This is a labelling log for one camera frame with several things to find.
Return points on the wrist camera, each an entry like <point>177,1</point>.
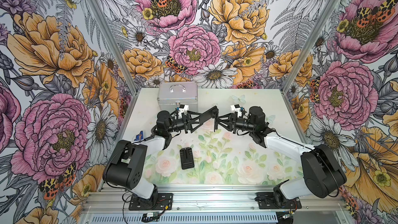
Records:
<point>182,108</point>
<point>237,109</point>

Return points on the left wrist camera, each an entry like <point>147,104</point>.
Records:
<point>182,108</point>

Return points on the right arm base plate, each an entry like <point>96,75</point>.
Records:
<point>267,199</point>

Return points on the aluminium front rail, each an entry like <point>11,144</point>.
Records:
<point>186,198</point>

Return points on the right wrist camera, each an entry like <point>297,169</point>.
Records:
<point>237,109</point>

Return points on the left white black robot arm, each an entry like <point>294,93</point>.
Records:
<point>125,168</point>

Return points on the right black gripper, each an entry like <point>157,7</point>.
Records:
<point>232,118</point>

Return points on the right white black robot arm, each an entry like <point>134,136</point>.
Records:
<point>322,174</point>

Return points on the black phone stand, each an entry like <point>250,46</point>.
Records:
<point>215,115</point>
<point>186,158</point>

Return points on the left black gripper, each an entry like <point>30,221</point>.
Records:
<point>187,121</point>

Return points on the blue packet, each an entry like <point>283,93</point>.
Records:
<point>139,137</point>

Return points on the right aluminium corner post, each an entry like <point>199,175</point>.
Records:
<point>315,32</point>

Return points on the small circuit board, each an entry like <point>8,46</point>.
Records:
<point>150,217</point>

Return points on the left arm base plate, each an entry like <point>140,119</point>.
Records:
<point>161,200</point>

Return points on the silver aluminium case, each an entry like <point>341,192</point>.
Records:
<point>171,95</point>

